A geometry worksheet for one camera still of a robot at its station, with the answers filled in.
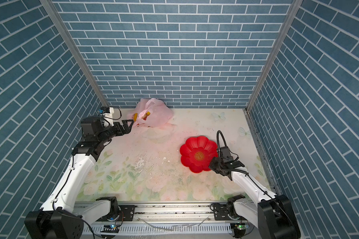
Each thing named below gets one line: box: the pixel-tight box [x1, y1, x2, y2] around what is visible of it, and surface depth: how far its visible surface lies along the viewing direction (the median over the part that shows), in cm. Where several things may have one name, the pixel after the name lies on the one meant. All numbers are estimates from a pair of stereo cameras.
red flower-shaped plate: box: [179, 135, 219, 174], surface depth 98 cm
